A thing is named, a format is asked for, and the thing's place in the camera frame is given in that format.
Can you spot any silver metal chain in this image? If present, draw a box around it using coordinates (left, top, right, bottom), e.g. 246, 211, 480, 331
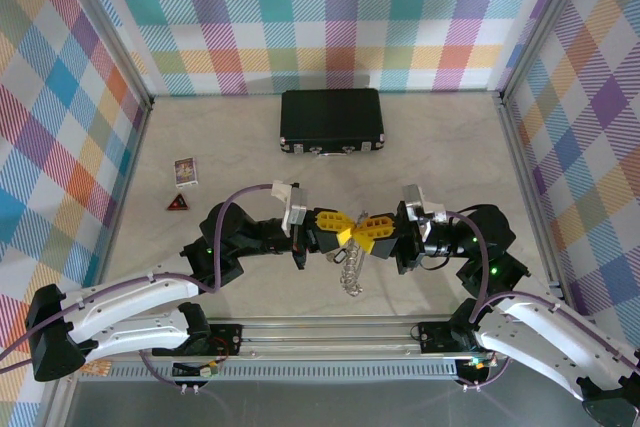
338, 207, 369, 299

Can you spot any small printed card box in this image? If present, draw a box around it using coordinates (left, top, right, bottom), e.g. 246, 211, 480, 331
172, 157, 200, 192

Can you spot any small electronics module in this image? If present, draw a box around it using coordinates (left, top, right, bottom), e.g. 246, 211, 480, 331
171, 357, 224, 381
458, 355, 497, 372

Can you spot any thin black wire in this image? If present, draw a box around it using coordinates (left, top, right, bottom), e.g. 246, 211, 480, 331
414, 253, 452, 272

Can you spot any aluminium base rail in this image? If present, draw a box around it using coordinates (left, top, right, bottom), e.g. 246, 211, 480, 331
119, 314, 509, 362

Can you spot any aluminium frame post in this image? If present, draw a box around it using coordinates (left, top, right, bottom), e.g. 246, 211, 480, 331
47, 0, 154, 108
497, 0, 599, 103

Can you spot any black hard case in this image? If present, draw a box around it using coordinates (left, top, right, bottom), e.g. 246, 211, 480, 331
278, 88, 387, 158

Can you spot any aluminium frame floor rail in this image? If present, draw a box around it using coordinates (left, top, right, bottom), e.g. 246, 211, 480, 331
494, 94, 571, 301
39, 99, 155, 427

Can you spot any grey slotted cable duct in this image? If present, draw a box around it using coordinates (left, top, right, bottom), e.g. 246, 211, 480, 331
107, 360, 461, 384

